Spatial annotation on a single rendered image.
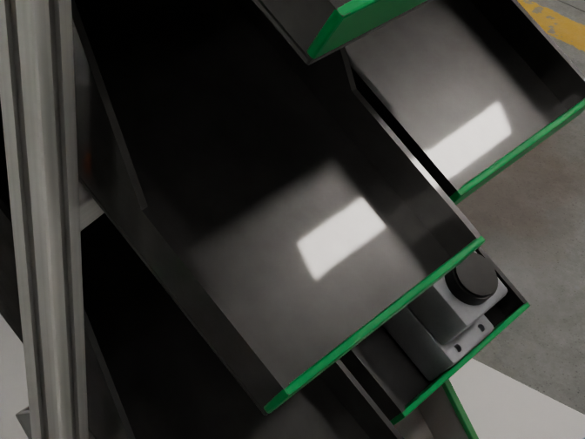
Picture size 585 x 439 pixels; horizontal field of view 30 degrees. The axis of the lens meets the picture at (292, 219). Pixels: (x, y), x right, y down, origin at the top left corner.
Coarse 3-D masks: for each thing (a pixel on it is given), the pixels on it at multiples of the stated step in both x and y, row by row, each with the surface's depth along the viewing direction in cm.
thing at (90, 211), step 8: (80, 184) 45; (80, 192) 44; (88, 192) 44; (80, 200) 44; (88, 200) 44; (80, 208) 44; (88, 208) 44; (96, 208) 45; (80, 216) 44; (88, 216) 45; (96, 216) 45; (80, 224) 44; (88, 224) 45
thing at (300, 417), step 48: (0, 144) 60; (0, 192) 59; (0, 240) 52; (96, 240) 60; (0, 288) 54; (96, 288) 58; (144, 288) 59; (96, 336) 57; (144, 336) 58; (192, 336) 59; (96, 384) 51; (144, 384) 57; (192, 384) 58; (336, 384) 60; (96, 432) 54; (144, 432) 55; (192, 432) 56; (240, 432) 57; (288, 432) 59; (336, 432) 60; (384, 432) 59
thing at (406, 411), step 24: (504, 312) 70; (384, 336) 66; (360, 360) 62; (384, 360) 65; (408, 360) 66; (360, 384) 62; (384, 384) 61; (408, 384) 65; (432, 384) 63; (384, 408) 62; (408, 408) 61
